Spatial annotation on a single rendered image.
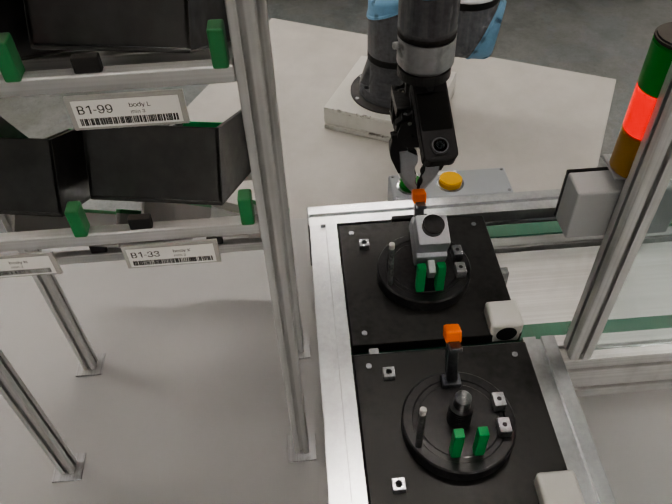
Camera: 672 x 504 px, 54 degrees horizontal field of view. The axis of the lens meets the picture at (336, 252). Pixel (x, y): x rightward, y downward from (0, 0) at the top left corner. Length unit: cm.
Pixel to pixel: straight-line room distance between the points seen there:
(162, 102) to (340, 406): 51
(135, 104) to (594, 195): 49
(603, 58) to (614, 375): 268
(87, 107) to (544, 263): 80
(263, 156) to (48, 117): 279
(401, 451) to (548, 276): 42
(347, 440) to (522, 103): 97
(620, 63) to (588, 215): 279
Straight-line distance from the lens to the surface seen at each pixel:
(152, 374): 108
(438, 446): 83
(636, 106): 73
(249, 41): 49
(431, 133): 88
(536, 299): 108
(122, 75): 52
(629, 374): 104
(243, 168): 71
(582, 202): 78
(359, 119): 142
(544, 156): 144
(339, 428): 88
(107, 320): 117
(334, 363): 93
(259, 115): 53
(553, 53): 356
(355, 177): 134
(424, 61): 86
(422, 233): 90
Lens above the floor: 173
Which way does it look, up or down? 47 degrees down
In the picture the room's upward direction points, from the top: 2 degrees counter-clockwise
